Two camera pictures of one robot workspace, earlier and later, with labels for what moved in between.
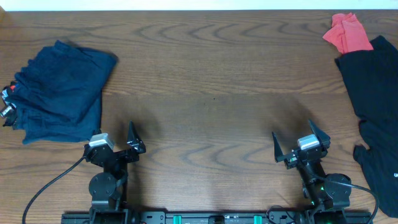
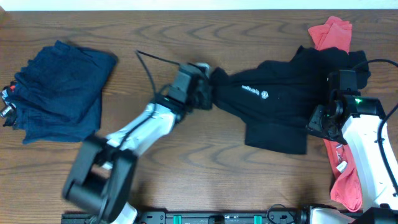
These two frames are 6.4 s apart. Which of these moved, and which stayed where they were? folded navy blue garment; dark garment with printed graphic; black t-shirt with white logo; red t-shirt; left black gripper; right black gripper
Moved: left black gripper; black t-shirt with white logo; right black gripper; red t-shirt
Stayed: folded navy blue garment; dark garment with printed graphic
